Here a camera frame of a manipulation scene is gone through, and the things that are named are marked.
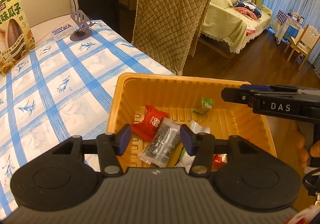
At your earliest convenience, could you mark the silver foil pouch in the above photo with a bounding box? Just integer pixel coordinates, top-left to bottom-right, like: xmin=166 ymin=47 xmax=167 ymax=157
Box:
xmin=175 ymin=120 xmax=210 ymax=173

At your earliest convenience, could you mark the red date snack packet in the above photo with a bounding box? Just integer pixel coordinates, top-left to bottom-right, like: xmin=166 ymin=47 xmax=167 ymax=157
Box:
xmin=213 ymin=154 xmax=227 ymax=167

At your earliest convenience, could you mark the red snack pack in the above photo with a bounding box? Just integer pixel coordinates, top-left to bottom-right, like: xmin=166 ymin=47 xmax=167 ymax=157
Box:
xmin=131 ymin=105 xmax=168 ymax=143

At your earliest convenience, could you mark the green candy packet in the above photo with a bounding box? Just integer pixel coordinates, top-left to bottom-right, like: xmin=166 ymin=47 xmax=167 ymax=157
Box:
xmin=193 ymin=97 xmax=215 ymax=114

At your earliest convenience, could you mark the clear black seed packet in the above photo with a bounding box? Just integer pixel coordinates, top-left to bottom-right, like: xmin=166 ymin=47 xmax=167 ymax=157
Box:
xmin=139 ymin=117 xmax=181 ymax=168

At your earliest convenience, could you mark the person right hand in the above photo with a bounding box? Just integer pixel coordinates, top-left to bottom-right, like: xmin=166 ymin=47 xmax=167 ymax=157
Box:
xmin=292 ymin=121 xmax=320 ymax=168

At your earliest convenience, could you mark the orange plastic basket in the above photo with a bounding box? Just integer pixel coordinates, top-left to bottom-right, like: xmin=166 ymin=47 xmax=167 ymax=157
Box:
xmin=107 ymin=73 xmax=277 ymax=156

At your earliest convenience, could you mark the small wooden chair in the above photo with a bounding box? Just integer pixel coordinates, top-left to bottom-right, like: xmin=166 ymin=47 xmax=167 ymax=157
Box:
xmin=284 ymin=25 xmax=319 ymax=70

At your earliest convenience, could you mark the side table with cloth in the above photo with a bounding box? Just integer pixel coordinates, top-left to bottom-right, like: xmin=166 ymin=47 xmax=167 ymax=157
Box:
xmin=272 ymin=10 xmax=304 ymax=45

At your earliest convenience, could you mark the blue white checkered tablecloth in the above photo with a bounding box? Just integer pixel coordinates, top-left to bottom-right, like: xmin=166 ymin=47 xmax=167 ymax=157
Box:
xmin=1 ymin=20 xmax=169 ymax=219

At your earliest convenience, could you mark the green covered sofa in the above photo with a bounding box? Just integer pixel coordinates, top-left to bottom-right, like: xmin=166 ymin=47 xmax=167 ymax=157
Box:
xmin=202 ymin=0 xmax=272 ymax=54

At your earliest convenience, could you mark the blue patterned cushion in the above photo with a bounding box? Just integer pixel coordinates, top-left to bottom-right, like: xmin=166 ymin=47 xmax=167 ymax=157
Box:
xmin=234 ymin=0 xmax=262 ymax=20

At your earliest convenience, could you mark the phone stand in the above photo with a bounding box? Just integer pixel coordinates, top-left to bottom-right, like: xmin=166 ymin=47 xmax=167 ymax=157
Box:
xmin=70 ymin=9 xmax=95 ymax=42

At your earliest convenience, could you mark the quilted tan chair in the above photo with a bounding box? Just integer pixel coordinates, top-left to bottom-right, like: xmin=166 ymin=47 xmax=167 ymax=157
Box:
xmin=132 ymin=0 xmax=211 ymax=75

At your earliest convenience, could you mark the small blue white box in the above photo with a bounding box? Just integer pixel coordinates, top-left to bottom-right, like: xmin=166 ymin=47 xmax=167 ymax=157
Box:
xmin=51 ymin=24 xmax=73 ymax=41

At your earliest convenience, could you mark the sunflower seed box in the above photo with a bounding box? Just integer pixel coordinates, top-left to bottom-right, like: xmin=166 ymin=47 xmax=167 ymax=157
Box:
xmin=0 ymin=0 xmax=36 ymax=76

